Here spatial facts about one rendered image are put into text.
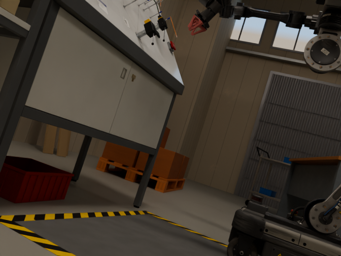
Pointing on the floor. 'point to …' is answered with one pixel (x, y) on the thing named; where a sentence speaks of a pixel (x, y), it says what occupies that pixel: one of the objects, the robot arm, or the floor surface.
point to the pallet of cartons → (170, 181)
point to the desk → (309, 183)
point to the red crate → (32, 181)
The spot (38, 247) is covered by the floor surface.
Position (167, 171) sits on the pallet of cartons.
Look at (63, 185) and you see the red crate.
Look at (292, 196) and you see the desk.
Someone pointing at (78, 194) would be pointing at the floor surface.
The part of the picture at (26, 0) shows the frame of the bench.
